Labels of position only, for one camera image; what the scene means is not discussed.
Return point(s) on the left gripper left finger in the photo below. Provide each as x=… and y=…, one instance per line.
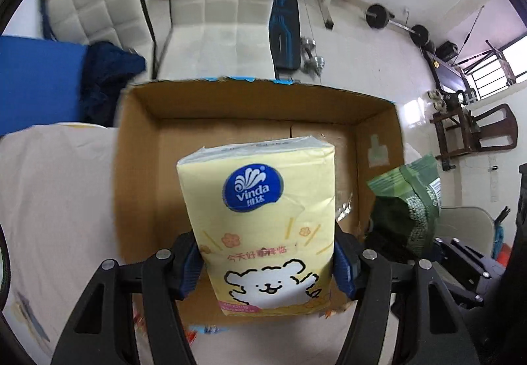
x=100, y=329

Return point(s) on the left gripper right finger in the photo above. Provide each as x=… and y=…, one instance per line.
x=370, y=298

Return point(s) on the green snack bag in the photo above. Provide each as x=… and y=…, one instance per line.
x=407, y=204

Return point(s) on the yellow Vinda tissue pack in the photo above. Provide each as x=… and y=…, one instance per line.
x=263, y=215

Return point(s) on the grey round stool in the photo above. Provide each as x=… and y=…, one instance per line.
x=471, y=225

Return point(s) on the dark wooden chair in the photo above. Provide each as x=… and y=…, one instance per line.
x=493, y=131

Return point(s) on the cardboard milk carton box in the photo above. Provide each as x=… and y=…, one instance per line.
x=163, y=121

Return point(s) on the black treadmill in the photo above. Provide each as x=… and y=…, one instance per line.
x=447, y=79

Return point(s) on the blue foam cushion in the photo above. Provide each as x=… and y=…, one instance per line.
x=39, y=82

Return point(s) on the dark blue cloth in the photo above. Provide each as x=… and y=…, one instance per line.
x=107, y=69

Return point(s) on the chrome dumbbell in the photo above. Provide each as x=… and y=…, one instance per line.
x=313, y=64

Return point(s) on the barbell on floor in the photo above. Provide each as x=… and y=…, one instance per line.
x=378, y=17

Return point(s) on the white quilted chair left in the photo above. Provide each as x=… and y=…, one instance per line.
x=124, y=23

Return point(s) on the white quilted chair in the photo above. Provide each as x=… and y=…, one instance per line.
x=124, y=23
x=218, y=38

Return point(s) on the blue black weight bench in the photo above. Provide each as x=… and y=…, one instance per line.
x=284, y=31

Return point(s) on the white quilted chair right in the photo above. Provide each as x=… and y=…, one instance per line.
x=218, y=38

